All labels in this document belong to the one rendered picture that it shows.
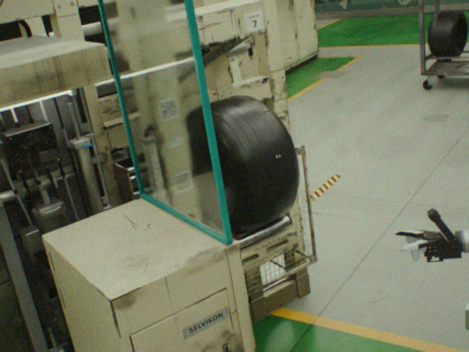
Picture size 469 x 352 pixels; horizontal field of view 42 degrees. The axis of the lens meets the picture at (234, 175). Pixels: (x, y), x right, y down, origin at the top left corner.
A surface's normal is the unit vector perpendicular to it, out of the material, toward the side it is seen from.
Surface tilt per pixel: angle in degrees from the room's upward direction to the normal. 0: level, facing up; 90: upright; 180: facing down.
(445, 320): 0
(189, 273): 90
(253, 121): 38
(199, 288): 90
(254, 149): 61
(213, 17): 90
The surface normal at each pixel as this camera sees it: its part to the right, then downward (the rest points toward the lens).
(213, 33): 0.56, 0.22
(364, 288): -0.15, -0.92
